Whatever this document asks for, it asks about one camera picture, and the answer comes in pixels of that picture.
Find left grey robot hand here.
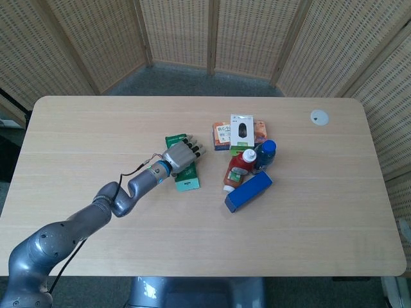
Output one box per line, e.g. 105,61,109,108
162,137,206,171

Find white computer mouse box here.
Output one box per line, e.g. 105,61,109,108
229,114,256,157

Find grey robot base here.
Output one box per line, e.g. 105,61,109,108
128,276,267,308

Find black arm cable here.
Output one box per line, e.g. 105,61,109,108
48,154,166,295

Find white object beside table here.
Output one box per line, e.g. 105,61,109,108
381,276,411,308

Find wooden woven folding screen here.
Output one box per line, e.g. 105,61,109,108
0,0,411,222

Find dark blue drink bottle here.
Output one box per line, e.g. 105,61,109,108
250,139,277,175

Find green box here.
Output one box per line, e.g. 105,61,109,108
164,133,202,193

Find black stand leg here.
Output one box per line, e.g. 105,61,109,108
0,88,32,124

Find orange printed box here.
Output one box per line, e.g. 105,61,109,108
211,120,268,151

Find white round table grommet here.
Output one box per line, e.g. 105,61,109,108
310,109,330,126

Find red ketchup bottle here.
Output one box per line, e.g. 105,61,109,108
222,148,258,193

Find blue rectangular box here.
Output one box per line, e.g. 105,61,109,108
224,170,274,214

